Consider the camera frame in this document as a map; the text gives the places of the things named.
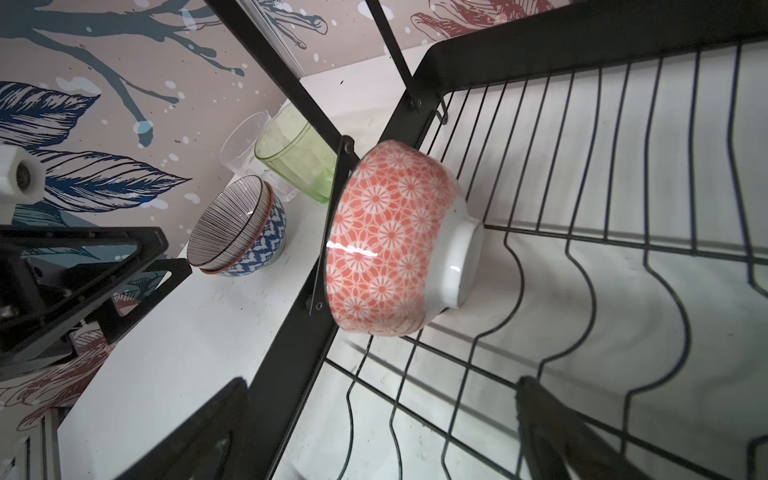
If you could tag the pink floral bowl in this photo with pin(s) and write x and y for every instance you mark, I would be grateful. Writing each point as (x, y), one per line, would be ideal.
(403, 246)

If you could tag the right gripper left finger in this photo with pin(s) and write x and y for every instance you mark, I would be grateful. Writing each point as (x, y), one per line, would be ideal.
(205, 446)

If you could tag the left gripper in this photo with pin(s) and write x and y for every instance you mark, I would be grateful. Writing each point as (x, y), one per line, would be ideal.
(37, 308)

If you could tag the blue zigzag patterned bowl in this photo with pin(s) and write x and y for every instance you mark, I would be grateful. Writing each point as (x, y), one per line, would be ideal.
(264, 249)

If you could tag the clear glass tumbler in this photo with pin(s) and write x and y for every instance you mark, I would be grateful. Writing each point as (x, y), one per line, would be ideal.
(237, 155)

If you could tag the green glass tumbler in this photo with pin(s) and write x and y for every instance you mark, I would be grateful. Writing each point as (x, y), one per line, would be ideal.
(289, 146)

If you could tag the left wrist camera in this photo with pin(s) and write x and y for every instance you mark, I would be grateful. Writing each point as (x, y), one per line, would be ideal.
(22, 180)

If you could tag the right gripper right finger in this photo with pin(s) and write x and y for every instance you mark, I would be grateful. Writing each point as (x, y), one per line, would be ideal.
(555, 442)

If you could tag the black two-tier dish rack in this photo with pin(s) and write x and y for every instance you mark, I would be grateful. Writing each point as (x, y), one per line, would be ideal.
(616, 154)

